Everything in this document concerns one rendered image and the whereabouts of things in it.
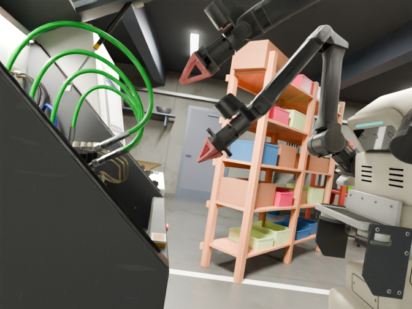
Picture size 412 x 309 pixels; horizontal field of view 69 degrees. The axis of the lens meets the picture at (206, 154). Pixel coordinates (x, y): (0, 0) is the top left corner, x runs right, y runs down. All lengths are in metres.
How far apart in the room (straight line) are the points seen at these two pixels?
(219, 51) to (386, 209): 0.56
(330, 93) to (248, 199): 1.85
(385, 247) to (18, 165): 0.74
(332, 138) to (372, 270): 0.42
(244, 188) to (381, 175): 2.05
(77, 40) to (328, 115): 0.93
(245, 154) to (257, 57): 0.92
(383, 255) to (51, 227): 0.68
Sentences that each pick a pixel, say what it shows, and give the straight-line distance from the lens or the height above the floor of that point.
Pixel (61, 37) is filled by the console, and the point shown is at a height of 1.48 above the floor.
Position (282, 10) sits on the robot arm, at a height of 1.44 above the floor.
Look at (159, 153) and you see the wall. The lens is 7.05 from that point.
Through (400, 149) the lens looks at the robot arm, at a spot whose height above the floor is 1.21.
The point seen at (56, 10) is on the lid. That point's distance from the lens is 1.19.
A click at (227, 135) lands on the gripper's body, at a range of 0.92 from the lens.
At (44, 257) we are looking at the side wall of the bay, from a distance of 0.53.
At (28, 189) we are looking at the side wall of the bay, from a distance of 0.52.
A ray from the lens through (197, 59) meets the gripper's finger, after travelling 0.76.
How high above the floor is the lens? 1.14
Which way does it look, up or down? level
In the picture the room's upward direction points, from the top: 9 degrees clockwise
